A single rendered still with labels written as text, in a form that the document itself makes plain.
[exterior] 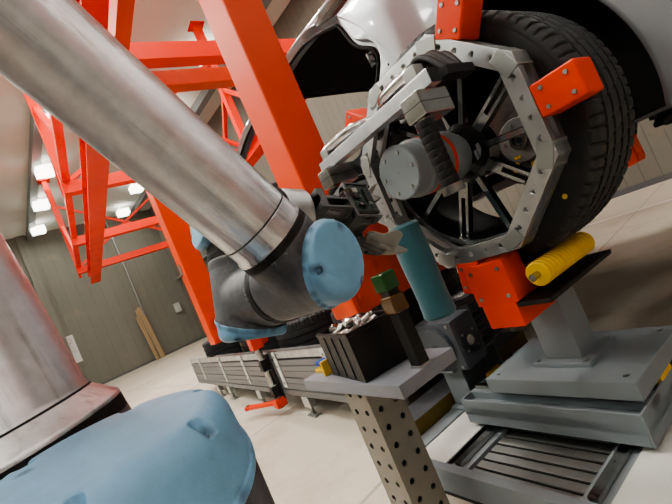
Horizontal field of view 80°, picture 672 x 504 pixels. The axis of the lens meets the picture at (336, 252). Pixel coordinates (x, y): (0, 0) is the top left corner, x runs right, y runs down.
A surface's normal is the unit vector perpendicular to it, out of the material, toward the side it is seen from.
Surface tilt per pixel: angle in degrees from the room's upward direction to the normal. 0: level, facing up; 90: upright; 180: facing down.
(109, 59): 93
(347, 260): 95
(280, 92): 90
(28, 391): 90
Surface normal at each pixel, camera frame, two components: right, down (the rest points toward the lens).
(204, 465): 0.79, -0.43
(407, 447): 0.51, -0.24
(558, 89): -0.77, 0.32
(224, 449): 0.86, -0.46
